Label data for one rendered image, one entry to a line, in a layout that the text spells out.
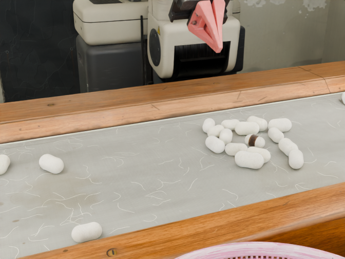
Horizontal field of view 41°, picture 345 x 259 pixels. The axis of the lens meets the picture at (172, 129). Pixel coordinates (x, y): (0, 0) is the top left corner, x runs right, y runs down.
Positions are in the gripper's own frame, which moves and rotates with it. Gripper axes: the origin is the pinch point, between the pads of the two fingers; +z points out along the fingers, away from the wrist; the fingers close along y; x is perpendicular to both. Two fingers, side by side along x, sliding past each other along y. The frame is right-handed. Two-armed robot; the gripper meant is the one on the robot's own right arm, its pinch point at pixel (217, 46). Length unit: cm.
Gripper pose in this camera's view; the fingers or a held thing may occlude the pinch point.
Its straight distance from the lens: 74.1
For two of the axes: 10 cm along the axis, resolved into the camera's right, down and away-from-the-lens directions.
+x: -2.3, 4.5, 8.6
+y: 9.3, -1.5, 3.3
